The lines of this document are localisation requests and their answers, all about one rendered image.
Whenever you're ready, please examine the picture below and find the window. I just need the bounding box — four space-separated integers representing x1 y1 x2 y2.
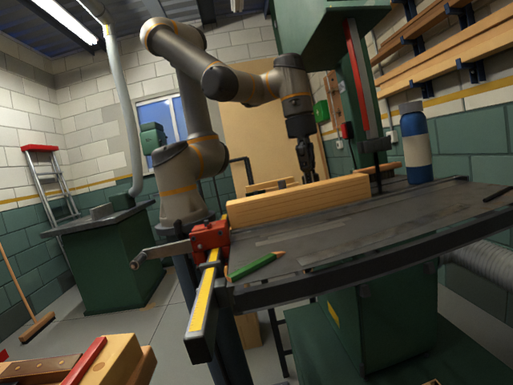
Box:
134 93 186 174

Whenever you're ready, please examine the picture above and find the step ladder red top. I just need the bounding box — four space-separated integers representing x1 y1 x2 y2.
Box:
20 144 82 242

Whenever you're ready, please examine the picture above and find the green bandsaw body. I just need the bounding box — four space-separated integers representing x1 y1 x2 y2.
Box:
214 0 513 385

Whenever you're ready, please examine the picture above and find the blue white bottle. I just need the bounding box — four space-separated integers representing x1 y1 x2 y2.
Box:
397 100 435 186

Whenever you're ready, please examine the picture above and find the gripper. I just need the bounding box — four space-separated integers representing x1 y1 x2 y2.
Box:
281 97 321 184

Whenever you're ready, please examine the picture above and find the grey fence lock lever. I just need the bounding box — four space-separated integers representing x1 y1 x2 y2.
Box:
128 238 194 271

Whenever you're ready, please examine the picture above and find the wooden broom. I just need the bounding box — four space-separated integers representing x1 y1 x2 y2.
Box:
0 240 57 344

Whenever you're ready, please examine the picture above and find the yellow fence rail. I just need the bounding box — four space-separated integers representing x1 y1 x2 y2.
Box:
183 245 226 366

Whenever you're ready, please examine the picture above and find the green first aid box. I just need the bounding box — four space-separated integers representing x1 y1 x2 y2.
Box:
313 99 330 124

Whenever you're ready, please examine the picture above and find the red grey blade guard post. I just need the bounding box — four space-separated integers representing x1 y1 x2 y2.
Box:
341 18 394 158

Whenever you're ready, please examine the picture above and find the green machine cabinet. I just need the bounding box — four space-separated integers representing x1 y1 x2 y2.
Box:
39 192 168 318

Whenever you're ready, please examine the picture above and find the wooden stool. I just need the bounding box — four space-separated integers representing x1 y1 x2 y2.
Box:
0 332 159 385

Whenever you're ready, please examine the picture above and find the wooden wall board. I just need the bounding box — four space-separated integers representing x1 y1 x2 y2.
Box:
323 69 346 132

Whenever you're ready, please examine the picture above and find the grey dust duct pipe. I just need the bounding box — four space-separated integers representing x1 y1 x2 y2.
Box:
89 0 146 199

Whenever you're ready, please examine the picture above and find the pine blank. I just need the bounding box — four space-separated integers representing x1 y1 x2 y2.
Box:
224 172 372 231

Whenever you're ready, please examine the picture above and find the wall lumber rack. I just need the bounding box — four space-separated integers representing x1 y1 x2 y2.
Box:
368 0 513 101

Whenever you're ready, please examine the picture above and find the tan wooden box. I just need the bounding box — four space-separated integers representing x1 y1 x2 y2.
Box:
233 312 264 351

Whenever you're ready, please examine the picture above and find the grey ribbed dust hose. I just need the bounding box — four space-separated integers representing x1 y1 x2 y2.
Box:
438 239 513 298

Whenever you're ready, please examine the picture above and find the black hex key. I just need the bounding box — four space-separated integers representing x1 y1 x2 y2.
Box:
482 185 513 203

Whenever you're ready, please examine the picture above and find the green drill press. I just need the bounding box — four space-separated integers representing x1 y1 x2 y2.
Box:
139 121 170 169

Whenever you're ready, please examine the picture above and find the green pencil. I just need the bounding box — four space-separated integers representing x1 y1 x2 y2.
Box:
228 249 287 283

